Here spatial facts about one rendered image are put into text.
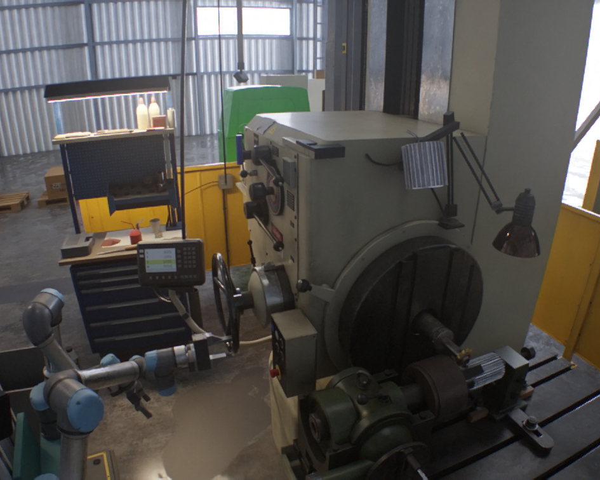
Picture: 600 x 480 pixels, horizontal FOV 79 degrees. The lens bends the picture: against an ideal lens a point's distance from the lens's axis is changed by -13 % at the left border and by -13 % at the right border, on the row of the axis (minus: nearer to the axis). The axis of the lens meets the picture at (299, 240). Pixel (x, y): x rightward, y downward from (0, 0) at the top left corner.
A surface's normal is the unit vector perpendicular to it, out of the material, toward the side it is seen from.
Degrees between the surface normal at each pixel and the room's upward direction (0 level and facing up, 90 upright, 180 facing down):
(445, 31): 90
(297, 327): 0
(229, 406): 0
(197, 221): 90
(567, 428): 0
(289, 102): 84
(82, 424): 83
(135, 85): 58
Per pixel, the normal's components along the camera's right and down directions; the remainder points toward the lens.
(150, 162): 0.29, 0.37
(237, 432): 0.00, -0.92
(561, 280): -0.94, 0.14
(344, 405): 0.10, -0.77
